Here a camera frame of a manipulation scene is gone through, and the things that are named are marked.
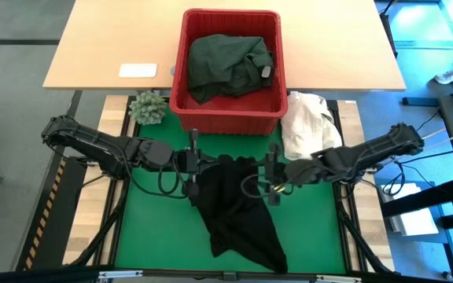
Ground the light wooden desk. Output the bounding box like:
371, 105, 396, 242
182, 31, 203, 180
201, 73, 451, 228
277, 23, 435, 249
42, 0, 407, 92

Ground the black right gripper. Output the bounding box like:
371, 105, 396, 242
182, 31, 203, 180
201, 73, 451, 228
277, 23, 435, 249
258, 143, 306, 208

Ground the white rectangular pad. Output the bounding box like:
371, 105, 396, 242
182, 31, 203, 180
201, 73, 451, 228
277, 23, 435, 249
118, 63, 158, 79

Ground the green spiky plant ornament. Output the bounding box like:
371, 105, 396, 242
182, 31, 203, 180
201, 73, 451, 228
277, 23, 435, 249
127, 90, 168, 126

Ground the white box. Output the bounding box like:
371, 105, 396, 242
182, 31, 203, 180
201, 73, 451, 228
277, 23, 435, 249
383, 182, 440, 237

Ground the black garment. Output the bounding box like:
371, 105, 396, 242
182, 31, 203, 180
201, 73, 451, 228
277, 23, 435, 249
189, 155, 289, 275

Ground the wooden side board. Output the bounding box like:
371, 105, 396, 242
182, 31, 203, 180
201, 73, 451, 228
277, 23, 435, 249
336, 100, 395, 272
63, 94, 129, 266

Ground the black hazard-striped floor plate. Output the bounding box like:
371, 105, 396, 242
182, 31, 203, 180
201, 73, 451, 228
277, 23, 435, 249
16, 156, 88, 272

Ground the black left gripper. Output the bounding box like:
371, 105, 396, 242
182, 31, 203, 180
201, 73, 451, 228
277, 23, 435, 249
172, 128, 227, 198

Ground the green work mat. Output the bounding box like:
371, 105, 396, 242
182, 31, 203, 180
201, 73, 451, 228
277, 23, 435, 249
68, 94, 395, 283

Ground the dark green garment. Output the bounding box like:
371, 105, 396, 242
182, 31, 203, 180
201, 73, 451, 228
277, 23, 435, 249
186, 34, 275, 105

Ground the red ribbed plastic bin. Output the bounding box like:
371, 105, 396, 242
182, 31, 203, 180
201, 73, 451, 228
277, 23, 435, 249
169, 8, 289, 137

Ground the beige garment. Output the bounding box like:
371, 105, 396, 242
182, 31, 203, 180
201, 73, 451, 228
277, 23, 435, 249
280, 90, 344, 161

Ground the black floor cable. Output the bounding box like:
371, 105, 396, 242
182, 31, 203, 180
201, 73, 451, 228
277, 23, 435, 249
391, 145, 453, 166

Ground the white sneaker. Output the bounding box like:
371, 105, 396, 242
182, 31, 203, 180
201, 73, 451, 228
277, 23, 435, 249
433, 65, 453, 85

